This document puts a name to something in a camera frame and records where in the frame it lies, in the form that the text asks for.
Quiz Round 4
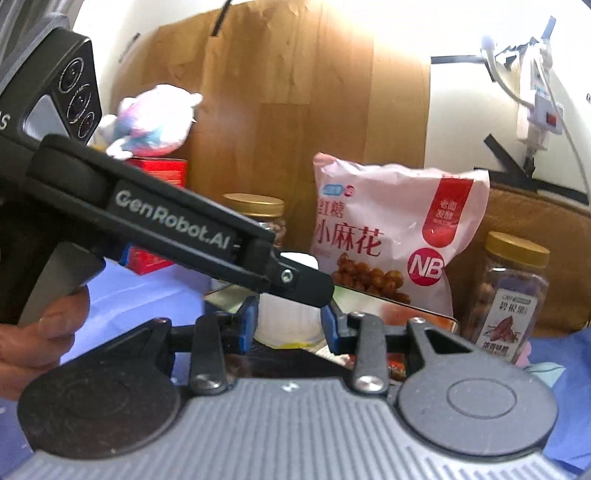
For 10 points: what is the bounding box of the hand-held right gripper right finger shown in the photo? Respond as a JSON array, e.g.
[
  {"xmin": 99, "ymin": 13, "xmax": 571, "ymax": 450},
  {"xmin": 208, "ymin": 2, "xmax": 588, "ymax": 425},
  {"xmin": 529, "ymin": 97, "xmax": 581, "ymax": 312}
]
[{"xmin": 320, "ymin": 301, "xmax": 469, "ymax": 397}]

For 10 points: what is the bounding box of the nut jar with dark label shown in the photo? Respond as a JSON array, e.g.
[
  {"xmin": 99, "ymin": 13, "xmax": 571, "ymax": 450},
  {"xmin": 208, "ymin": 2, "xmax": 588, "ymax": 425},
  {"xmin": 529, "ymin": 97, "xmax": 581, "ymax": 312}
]
[{"xmin": 462, "ymin": 231, "xmax": 551, "ymax": 365}]

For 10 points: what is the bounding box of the blue bedsheet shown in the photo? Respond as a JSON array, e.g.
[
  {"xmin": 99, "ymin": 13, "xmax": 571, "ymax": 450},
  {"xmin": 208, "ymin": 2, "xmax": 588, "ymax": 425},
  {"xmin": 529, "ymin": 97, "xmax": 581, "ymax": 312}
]
[{"xmin": 0, "ymin": 258, "xmax": 591, "ymax": 462}]

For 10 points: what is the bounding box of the person's left hand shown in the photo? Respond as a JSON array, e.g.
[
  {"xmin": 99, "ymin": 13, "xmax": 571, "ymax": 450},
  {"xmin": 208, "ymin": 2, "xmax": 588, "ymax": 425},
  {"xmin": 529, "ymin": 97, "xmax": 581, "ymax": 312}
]
[{"xmin": 0, "ymin": 285, "xmax": 92, "ymax": 403}]

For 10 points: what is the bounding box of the red gift box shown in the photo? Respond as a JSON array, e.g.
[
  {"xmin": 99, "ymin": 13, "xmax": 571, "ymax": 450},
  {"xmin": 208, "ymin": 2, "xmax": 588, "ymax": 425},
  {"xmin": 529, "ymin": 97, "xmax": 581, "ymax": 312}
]
[{"xmin": 124, "ymin": 157, "xmax": 189, "ymax": 276}]

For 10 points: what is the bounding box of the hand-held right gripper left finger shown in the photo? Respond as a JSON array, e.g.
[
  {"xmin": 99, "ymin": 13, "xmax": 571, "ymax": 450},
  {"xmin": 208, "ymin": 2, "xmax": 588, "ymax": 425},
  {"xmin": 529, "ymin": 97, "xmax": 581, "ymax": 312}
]
[{"xmin": 134, "ymin": 295, "xmax": 260, "ymax": 397}]

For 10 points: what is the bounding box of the white power strip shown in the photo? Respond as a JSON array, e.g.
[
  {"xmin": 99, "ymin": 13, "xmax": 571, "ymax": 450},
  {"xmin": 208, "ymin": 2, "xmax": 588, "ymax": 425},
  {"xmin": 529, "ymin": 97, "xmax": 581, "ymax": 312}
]
[{"xmin": 516, "ymin": 44, "xmax": 566, "ymax": 153}]

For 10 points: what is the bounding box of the nut jar with white label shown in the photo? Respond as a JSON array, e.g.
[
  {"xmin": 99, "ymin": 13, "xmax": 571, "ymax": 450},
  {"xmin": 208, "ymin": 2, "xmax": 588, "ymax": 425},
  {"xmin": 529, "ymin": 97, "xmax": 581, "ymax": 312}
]
[{"xmin": 222, "ymin": 193, "xmax": 288, "ymax": 250}]

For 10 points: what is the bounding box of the pink snack bag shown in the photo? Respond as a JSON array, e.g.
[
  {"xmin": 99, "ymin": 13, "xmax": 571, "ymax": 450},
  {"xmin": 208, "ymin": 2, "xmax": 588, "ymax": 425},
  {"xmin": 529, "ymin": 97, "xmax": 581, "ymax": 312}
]
[{"xmin": 313, "ymin": 152, "xmax": 490, "ymax": 319}]

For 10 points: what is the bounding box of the short white cable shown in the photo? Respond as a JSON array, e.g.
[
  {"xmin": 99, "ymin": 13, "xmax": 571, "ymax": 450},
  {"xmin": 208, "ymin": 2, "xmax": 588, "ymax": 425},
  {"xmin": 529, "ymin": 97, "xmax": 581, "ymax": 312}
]
[{"xmin": 480, "ymin": 37, "xmax": 525, "ymax": 104}]

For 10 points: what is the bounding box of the pink white plush toy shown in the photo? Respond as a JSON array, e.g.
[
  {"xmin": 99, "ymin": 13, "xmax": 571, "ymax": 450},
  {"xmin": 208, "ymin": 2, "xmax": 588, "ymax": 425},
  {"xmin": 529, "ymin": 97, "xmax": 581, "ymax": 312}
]
[{"xmin": 95, "ymin": 85, "xmax": 204, "ymax": 161}]

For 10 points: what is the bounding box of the wooden board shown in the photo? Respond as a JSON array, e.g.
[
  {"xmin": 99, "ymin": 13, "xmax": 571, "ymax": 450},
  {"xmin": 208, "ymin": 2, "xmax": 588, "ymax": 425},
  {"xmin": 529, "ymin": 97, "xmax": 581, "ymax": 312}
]
[{"xmin": 117, "ymin": 0, "xmax": 432, "ymax": 259}]

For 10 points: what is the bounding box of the black printed box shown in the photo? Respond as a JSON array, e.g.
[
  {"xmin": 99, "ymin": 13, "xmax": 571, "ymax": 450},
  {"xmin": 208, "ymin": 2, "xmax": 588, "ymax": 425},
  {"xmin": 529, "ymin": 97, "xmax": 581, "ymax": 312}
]
[{"xmin": 203, "ymin": 281, "xmax": 461, "ymax": 381}]

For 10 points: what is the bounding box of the white plastic container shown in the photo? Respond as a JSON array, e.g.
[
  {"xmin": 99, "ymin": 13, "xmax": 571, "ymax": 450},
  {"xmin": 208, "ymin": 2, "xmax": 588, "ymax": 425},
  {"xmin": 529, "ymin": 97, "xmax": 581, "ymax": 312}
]
[{"xmin": 254, "ymin": 251, "xmax": 331, "ymax": 349}]

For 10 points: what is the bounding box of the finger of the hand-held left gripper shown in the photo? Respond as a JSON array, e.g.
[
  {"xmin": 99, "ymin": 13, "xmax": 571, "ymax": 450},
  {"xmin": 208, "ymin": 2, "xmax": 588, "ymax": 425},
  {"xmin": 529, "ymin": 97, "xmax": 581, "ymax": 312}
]
[{"xmin": 267, "ymin": 249, "xmax": 336, "ymax": 309}]

